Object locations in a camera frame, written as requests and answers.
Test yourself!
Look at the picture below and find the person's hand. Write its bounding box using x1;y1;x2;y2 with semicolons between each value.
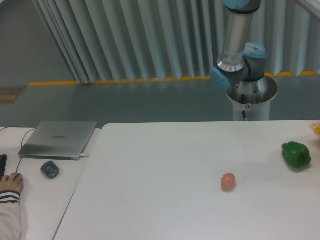
0;172;24;194

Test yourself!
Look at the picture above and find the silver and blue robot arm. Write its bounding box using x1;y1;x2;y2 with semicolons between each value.
209;0;266;91

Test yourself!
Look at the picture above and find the white striped sleeve forearm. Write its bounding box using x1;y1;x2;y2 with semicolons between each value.
0;190;22;240

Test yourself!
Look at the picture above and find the green bell pepper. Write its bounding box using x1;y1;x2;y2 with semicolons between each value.
281;141;311;169

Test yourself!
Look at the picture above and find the black keyboard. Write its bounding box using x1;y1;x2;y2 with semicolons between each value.
0;154;8;181

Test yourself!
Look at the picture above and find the black power adapter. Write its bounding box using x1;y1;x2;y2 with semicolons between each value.
40;160;60;180

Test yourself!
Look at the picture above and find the silver closed laptop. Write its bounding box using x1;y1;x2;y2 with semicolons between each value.
18;121;97;161

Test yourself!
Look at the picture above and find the corrugated white curtain panel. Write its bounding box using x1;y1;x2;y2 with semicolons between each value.
34;0;320;84

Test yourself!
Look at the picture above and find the brown egg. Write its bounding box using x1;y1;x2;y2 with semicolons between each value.
220;173;236;192

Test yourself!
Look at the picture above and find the yellow tray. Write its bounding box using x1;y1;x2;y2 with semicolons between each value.
309;122;320;138

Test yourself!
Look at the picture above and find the black mouse cable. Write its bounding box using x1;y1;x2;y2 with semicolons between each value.
0;125;36;174

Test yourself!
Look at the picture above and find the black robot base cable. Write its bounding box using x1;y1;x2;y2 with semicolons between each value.
240;94;249;122

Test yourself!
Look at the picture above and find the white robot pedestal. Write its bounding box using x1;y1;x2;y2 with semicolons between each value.
226;76;278;121

